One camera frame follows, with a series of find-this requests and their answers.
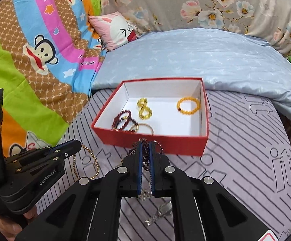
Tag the grey striped bedsheet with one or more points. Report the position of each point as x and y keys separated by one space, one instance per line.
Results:
x=236 y=168

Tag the cartoon monkey blanket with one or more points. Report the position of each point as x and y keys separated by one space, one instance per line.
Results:
x=35 y=17

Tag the light blue quilt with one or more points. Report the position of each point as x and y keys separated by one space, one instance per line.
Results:
x=210 y=55

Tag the silver wristwatch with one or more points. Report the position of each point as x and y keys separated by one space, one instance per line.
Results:
x=161 y=210

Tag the pink rabbit pillow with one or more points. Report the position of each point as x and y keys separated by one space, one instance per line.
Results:
x=110 y=30

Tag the person's left hand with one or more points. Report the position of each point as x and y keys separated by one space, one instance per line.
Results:
x=7 y=228

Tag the red cardboard box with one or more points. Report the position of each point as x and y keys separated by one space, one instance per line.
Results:
x=185 y=145

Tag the gold bangle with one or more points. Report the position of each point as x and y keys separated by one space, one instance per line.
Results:
x=149 y=126

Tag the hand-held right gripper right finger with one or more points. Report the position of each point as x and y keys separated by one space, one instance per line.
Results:
x=152 y=168

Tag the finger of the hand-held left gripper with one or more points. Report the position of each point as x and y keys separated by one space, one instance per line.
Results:
x=47 y=163
x=62 y=146

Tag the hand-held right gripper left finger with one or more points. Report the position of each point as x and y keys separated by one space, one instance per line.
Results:
x=140 y=168

